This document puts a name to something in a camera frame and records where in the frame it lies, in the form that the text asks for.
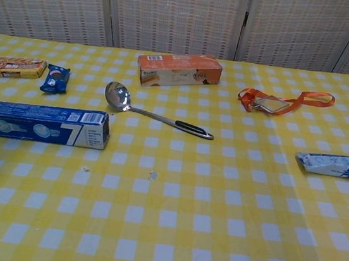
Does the blue toothpaste box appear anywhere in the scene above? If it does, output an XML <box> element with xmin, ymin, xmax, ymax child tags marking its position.
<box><xmin>0</xmin><ymin>99</ymin><xmax>113</xmax><ymax>152</ymax></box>

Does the steel ladle black handle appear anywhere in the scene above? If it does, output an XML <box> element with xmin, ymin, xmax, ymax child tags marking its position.
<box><xmin>100</xmin><ymin>80</ymin><xmax>220</xmax><ymax>141</ymax></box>

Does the clear badge holder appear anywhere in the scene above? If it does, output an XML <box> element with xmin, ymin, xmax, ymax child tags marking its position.
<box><xmin>252</xmin><ymin>92</ymin><xmax>291</xmax><ymax>117</ymax></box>

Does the white blue tube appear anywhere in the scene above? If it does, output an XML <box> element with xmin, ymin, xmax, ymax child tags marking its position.
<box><xmin>293</xmin><ymin>147</ymin><xmax>349</xmax><ymax>179</ymax></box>

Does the orange cardboard box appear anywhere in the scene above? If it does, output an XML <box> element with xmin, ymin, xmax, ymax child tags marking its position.
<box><xmin>134</xmin><ymin>46</ymin><xmax>225</xmax><ymax>96</ymax></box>

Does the blue cookie packet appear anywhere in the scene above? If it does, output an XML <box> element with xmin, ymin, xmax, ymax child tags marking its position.
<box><xmin>39</xmin><ymin>62</ymin><xmax>72</xmax><ymax>95</ymax></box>

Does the yellow white checkered tablecloth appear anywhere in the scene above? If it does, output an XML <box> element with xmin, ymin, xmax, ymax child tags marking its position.
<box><xmin>0</xmin><ymin>30</ymin><xmax>349</xmax><ymax>261</ymax></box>

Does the orange lanyard strap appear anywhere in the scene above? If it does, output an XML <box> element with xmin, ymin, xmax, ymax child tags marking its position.
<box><xmin>236</xmin><ymin>82</ymin><xmax>337</xmax><ymax>123</ymax></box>

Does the yellow red snack packet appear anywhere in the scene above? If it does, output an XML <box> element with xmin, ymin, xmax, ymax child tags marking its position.
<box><xmin>0</xmin><ymin>54</ymin><xmax>49</xmax><ymax>85</ymax></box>

